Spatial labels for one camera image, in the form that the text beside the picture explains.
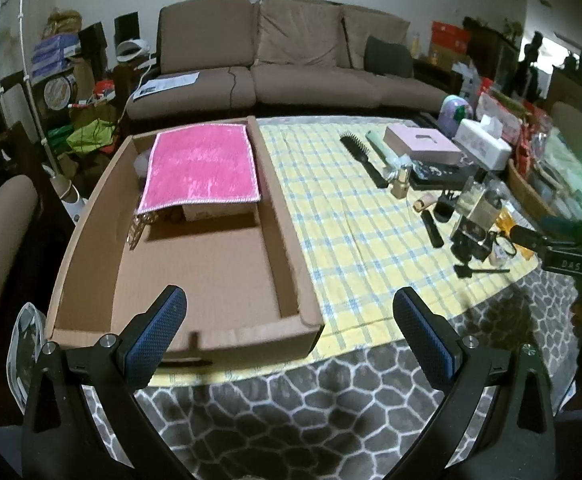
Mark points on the black round compact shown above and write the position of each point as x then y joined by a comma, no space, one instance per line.
443,209

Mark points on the pink cloth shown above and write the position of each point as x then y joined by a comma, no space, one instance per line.
201,165

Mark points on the gold studded item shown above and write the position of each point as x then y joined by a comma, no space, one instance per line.
138,230

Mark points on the large open cardboard box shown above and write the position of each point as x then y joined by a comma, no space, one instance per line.
211,270

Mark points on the white headset device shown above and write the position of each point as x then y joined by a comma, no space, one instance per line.
131,51

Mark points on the small black makeup brush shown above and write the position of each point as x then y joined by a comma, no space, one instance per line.
476,271

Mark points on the mint green brush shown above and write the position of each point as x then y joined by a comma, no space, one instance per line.
378,147

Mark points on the white paper sheet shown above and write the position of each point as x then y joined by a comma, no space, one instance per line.
168,84

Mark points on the red box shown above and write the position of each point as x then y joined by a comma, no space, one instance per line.
450,35

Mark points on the black hairbrush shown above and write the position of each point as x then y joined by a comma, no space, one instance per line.
363,160

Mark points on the purple round container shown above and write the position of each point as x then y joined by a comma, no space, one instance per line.
453,115

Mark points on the pink flat box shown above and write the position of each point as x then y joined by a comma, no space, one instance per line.
421,142

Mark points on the green bag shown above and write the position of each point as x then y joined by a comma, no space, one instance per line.
88,135

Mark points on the black flat case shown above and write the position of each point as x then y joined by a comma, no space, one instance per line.
441,176

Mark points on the gold perfume bottle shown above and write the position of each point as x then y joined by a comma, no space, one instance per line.
400,182

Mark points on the brown sofa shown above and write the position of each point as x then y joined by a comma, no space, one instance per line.
296,85

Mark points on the white steam mop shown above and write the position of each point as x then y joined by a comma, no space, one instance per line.
68,195

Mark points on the white tissue box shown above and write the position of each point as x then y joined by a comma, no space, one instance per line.
481,147

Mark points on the beige tube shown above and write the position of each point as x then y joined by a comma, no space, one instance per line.
425,202

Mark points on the clear glass bottle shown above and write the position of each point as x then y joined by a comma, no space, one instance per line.
476,215

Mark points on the stack of blue boxes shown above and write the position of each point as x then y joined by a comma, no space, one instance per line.
53,57

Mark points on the yellow plaid tablecloth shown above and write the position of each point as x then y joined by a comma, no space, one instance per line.
351,240

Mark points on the dark cushion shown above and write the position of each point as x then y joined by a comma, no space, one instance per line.
388,57

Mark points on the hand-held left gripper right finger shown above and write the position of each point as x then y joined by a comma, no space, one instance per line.
423,340

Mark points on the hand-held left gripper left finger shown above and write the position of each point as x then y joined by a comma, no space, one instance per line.
156,340

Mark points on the clear plastic bag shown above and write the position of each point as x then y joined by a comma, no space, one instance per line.
26,350

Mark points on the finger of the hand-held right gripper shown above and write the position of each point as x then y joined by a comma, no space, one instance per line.
526,236

